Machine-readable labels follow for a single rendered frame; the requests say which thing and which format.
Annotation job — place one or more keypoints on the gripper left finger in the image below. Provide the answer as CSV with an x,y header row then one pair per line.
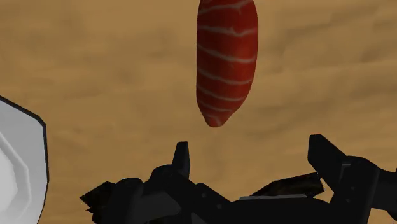
x,y
173,192

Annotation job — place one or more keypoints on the red salmon sushi piece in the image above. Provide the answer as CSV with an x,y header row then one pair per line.
x,y
227,59

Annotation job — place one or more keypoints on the white plate with black rim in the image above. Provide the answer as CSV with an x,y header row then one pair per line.
x,y
21,167

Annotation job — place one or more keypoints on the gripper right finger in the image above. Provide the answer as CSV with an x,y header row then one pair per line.
x,y
347,173

